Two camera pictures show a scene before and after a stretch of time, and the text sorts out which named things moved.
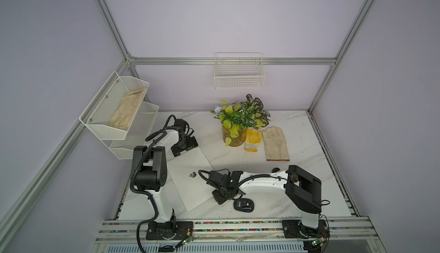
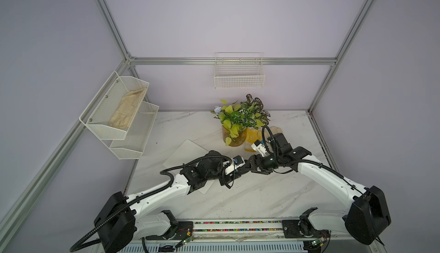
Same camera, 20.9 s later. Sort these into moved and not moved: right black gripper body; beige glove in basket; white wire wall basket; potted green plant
Moved: right black gripper body
Not moved: beige glove in basket; white wire wall basket; potted green plant
